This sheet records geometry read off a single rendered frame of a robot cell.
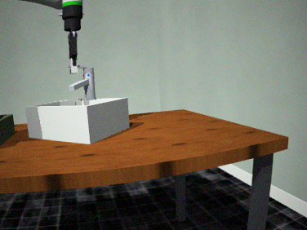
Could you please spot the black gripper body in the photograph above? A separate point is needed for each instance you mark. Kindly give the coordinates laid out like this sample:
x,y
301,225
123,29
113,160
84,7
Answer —
x,y
72,24

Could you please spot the white rectangular sink basin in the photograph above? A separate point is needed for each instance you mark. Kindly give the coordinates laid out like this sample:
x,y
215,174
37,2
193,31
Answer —
x,y
70,121

